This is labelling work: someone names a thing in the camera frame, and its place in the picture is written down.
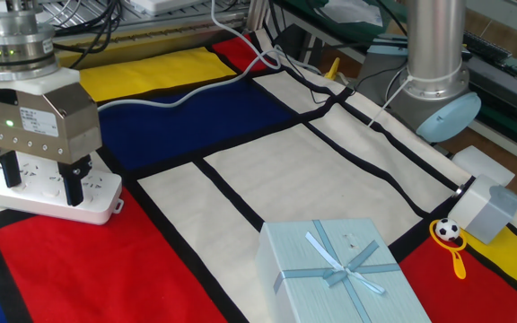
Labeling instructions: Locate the grey metal gripper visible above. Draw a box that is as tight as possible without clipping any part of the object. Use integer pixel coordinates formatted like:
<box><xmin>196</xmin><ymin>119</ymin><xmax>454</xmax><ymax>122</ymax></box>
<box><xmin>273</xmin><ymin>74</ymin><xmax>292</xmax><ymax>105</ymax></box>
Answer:
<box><xmin>0</xmin><ymin>82</ymin><xmax>103</xmax><ymax>207</ymax></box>

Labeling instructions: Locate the white four-socket power strip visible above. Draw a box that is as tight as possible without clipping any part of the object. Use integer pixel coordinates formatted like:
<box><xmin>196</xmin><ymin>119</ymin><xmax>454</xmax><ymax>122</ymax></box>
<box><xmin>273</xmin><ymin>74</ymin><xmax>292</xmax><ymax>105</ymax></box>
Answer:
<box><xmin>0</xmin><ymin>138</ymin><xmax>125</xmax><ymax>226</ymax></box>

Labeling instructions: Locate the colour block tablecloth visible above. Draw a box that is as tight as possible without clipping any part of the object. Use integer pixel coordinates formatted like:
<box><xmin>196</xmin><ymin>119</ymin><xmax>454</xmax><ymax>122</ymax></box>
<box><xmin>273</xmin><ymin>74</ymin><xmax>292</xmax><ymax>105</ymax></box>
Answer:
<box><xmin>0</xmin><ymin>29</ymin><xmax>517</xmax><ymax>323</ymax></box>

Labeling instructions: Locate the light blue ribboned gift box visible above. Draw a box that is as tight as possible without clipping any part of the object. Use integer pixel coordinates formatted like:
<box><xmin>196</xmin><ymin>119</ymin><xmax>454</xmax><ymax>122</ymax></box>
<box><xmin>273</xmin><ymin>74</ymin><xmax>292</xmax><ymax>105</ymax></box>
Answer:
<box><xmin>254</xmin><ymin>218</ymin><xmax>433</xmax><ymax>323</ymax></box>

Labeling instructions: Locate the yellow plastic piece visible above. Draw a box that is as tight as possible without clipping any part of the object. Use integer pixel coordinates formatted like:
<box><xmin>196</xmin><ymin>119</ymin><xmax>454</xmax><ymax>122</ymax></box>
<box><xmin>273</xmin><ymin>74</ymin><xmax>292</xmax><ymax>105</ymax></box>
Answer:
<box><xmin>324</xmin><ymin>57</ymin><xmax>341</xmax><ymax>82</ymax></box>

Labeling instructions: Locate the small soccer ball toy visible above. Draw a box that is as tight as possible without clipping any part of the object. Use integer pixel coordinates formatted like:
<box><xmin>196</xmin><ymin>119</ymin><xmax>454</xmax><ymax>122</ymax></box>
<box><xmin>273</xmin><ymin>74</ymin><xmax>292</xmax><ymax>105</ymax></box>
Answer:
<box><xmin>434</xmin><ymin>217</ymin><xmax>461</xmax><ymax>242</ymax></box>

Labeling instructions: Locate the white foam block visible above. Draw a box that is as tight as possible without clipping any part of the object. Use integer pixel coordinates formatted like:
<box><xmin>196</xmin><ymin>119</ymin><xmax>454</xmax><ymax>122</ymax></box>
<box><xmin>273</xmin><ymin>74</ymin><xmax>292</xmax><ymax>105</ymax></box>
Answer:
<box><xmin>451</xmin><ymin>144</ymin><xmax>516</xmax><ymax>180</ymax></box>

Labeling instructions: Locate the white grey button box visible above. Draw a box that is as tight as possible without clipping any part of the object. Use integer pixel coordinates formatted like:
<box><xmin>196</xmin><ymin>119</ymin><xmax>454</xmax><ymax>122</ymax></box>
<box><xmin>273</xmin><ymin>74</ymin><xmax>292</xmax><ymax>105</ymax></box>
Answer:
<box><xmin>447</xmin><ymin>173</ymin><xmax>517</xmax><ymax>246</ymax></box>

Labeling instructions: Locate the black keyboard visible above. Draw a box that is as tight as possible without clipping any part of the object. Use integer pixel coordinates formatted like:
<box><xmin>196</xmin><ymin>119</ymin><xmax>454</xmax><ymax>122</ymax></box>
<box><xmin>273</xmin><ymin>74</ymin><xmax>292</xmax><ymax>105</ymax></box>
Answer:
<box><xmin>462</xmin><ymin>31</ymin><xmax>513</xmax><ymax>64</ymax></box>

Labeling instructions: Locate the light grey power strip cable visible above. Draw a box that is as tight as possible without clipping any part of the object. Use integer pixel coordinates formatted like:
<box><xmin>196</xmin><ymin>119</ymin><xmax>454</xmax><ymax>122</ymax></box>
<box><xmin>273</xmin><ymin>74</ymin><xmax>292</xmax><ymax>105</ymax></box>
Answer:
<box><xmin>98</xmin><ymin>0</ymin><xmax>327</xmax><ymax>111</ymax></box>

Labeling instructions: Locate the thin white cord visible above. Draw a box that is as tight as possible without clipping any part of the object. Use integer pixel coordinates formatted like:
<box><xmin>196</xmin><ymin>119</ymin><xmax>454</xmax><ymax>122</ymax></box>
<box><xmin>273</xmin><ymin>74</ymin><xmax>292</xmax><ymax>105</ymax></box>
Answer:
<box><xmin>366</xmin><ymin>74</ymin><xmax>415</xmax><ymax>129</ymax></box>

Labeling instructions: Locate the yellow ring paddle toy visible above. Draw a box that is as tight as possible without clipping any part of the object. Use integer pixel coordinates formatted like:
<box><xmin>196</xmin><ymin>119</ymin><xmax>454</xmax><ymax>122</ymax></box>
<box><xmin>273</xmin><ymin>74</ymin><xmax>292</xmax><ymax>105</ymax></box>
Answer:
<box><xmin>428</xmin><ymin>218</ymin><xmax>469</xmax><ymax>280</ymax></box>

